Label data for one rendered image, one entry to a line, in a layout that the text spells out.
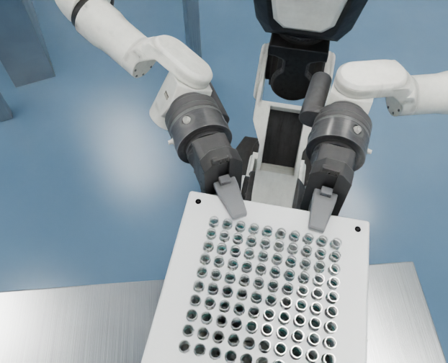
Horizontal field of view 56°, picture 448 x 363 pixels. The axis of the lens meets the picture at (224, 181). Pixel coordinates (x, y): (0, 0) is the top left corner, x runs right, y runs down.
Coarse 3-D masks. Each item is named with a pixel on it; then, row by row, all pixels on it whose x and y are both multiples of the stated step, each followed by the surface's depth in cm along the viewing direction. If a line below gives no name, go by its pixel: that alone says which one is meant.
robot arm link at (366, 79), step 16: (352, 64) 66; (368, 64) 66; (384, 64) 66; (336, 80) 65; (352, 80) 64; (368, 80) 64; (384, 80) 64; (400, 80) 64; (352, 96) 65; (368, 96) 65; (384, 96) 65; (400, 96) 66; (416, 96) 67; (400, 112) 69
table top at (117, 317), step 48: (48, 288) 70; (96, 288) 70; (144, 288) 70; (384, 288) 70; (0, 336) 66; (48, 336) 66; (96, 336) 66; (144, 336) 66; (384, 336) 66; (432, 336) 66
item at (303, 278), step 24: (240, 240) 54; (264, 240) 55; (216, 264) 52; (264, 264) 52; (288, 264) 52; (216, 288) 52; (240, 288) 50; (288, 288) 52; (240, 312) 49; (264, 312) 49; (312, 312) 49; (216, 336) 50; (264, 336) 48; (312, 336) 49; (312, 360) 46
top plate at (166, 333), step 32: (192, 192) 58; (192, 224) 56; (288, 224) 56; (352, 224) 56; (192, 256) 53; (224, 256) 53; (256, 256) 53; (352, 256) 53; (192, 288) 51; (352, 288) 51; (160, 320) 49; (256, 320) 49; (352, 320) 49; (160, 352) 47; (192, 352) 47; (224, 352) 47; (256, 352) 47; (288, 352) 47; (320, 352) 47; (352, 352) 47
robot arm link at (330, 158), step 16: (320, 128) 62; (336, 128) 61; (352, 128) 61; (320, 144) 62; (336, 144) 61; (352, 144) 60; (368, 144) 63; (320, 160) 56; (336, 160) 55; (352, 160) 58; (320, 176) 56; (336, 176) 55; (352, 176) 56; (336, 192) 57; (304, 208) 63; (336, 208) 60
